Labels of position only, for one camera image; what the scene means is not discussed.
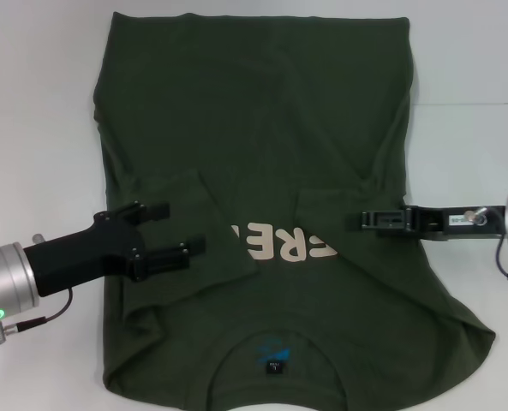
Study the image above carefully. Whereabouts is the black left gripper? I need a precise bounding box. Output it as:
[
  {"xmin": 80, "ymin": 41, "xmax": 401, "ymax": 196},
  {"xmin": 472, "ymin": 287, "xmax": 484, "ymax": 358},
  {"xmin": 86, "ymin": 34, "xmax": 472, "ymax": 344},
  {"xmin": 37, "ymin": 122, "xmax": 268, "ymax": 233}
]
[{"xmin": 21, "ymin": 201, "xmax": 207, "ymax": 299}]

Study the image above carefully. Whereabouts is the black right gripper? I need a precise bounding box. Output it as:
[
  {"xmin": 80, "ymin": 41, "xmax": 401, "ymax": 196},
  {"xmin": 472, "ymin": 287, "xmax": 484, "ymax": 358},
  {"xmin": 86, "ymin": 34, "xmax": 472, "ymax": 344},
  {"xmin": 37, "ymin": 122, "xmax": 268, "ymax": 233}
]
[{"xmin": 343, "ymin": 204, "xmax": 508, "ymax": 241}]

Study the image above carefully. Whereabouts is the dark green FREE t-shirt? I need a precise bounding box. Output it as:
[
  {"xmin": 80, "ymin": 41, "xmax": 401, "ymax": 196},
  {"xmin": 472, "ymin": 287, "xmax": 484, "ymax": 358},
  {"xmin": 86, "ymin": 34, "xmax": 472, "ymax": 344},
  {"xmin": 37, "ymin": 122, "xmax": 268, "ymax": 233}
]
[{"xmin": 91, "ymin": 11, "xmax": 495, "ymax": 411}]

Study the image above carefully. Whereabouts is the left arm cable with plug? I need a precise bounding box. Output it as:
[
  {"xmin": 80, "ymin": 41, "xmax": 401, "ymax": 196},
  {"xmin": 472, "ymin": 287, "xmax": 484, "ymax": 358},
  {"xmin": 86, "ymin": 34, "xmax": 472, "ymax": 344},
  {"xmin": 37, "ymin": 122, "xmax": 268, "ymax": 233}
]
[{"xmin": 0, "ymin": 288, "xmax": 75, "ymax": 346}]

